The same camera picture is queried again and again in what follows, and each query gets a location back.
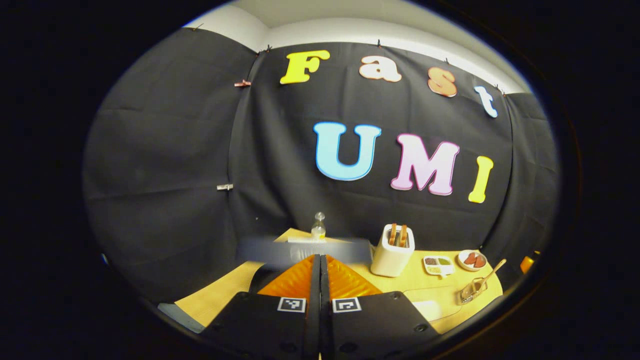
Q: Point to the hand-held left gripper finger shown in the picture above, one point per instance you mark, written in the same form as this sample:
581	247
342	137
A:
326	320
314	320

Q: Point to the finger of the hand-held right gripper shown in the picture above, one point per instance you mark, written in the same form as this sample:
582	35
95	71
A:
527	265

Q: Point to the wooden spoon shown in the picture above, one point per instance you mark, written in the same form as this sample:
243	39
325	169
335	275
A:
487	280

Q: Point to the dark grey rice cooker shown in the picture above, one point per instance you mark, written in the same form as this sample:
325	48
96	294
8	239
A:
270	252

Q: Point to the white rice pile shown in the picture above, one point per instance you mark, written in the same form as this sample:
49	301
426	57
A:
427	311

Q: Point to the red sausage slice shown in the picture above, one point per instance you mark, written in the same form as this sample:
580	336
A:
469	258
479	261

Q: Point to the white round plate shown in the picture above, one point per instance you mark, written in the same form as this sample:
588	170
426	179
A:
462	265

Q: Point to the white toaster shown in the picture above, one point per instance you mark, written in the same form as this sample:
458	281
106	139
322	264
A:
390	262

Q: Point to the white divided bean dish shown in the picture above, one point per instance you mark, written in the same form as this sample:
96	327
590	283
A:
438	266

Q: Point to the small clear bottle yellow label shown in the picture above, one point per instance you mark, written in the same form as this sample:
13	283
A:
318	231

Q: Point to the clear plastic container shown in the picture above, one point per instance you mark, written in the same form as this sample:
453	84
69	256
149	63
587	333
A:
440	295

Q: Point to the toast bread slice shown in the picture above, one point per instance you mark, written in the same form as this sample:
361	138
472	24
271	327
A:
393	234
403	235

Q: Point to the silver cloth clip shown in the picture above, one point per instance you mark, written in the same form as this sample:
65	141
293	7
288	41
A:
225	187

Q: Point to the black backdrop cloth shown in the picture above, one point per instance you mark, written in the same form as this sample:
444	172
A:
175	150

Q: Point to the pink cloth clip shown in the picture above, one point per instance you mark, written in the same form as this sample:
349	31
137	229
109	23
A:
242	83

